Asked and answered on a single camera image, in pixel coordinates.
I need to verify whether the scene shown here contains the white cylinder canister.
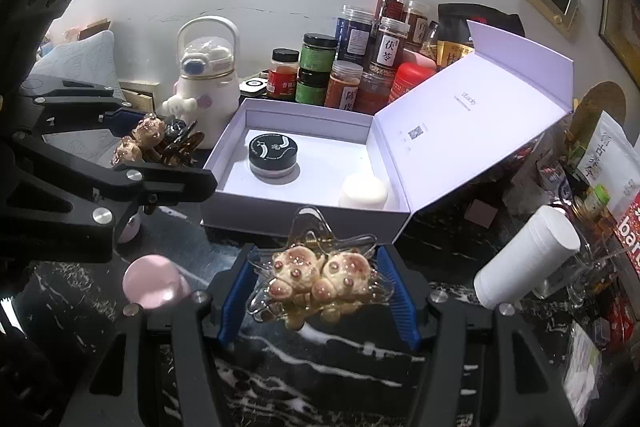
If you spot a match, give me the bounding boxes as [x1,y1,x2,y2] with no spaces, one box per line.
[473,205,582,309]

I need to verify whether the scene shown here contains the white printed pouch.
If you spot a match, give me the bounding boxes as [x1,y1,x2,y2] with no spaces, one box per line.
[582,111,640,218]

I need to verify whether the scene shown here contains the wooden cabinet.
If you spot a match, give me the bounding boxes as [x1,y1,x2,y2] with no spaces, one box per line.
[120,79,163,112]

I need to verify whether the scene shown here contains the green cap small bottle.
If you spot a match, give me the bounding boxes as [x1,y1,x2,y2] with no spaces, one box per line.
[585,184,612,218]

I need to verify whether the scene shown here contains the glass mug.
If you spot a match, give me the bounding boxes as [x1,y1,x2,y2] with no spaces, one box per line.
[532,187,621,308]

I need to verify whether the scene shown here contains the clear bear hair clip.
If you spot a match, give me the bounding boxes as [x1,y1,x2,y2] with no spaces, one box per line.
[245,206,396,333]

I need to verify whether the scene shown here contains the cream cosmetic jar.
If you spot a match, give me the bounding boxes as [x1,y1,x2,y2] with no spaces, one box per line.
[337,173,390,210]

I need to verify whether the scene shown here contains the red label jar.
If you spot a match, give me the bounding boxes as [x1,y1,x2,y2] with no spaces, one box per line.
[266,48,300,101]

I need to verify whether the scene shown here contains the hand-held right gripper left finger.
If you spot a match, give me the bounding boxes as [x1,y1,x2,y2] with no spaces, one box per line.
[60,244,261,427]

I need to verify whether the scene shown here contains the red tin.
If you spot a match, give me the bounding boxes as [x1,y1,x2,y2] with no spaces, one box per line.
[389,62,441,102]

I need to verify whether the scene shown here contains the clear bag white pieces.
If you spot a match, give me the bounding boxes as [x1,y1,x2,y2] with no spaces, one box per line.
[562,322,606,425]

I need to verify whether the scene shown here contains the tall jar red contents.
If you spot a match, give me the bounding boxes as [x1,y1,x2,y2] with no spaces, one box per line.
[377,0,408,25]

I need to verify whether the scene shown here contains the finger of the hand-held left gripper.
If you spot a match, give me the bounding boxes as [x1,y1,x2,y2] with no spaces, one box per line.
[20,83,166,134]
[0,132,218,263]

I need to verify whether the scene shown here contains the pink cosmetic jar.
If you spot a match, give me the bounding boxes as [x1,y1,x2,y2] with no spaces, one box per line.
[122,256,193,310]

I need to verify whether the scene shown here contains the red packet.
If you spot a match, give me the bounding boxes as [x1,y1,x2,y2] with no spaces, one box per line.
[607,297,636,353]

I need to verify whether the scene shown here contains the white cartoon water bottle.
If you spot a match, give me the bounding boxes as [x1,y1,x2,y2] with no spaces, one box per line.
[161,16,241,120]

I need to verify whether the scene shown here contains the dark framed picture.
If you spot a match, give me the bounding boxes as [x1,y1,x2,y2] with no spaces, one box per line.
[599,0,640,88]

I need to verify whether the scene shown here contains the black pouch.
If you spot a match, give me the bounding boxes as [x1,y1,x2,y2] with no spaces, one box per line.
[437,3,526,58]

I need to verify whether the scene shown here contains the dark bear hair clip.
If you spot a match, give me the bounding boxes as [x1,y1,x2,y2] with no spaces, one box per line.
[111,113,206,168]

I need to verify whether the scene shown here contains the red printed box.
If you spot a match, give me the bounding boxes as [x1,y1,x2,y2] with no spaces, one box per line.
[615,194,640,278]

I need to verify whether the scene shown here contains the white gift box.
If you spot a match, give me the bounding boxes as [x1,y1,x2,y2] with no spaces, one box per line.
[201,19,574,248]

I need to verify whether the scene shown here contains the orange contents jar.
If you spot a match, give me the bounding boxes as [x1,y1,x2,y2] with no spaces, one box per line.
[326,60,363,112]

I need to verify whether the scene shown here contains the round woven mat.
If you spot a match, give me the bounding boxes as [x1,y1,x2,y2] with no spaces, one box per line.
[570,80,627,142]

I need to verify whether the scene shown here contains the clear jar brown contents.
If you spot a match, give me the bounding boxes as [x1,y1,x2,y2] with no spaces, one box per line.
[404,0,431,45]

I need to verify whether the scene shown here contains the green jar black lid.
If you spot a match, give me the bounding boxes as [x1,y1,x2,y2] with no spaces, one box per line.
[299,33,339,70]
[295,68,331,105]

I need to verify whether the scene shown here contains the dark blue jar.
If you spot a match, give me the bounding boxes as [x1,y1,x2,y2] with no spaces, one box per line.
[337,5,376,62]

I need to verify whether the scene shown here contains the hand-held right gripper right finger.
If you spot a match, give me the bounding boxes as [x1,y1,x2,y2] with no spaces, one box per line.
[372,244,566,427]

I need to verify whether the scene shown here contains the black lid cosmetic jar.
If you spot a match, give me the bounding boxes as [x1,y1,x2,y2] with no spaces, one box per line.
[248,133,297,182]

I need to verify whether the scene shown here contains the grey leaf pattern pillow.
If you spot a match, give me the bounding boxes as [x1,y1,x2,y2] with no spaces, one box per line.
[30,29,121,92]

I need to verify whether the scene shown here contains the dark box pink label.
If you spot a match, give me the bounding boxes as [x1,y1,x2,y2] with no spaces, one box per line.
[467,199,498,228]

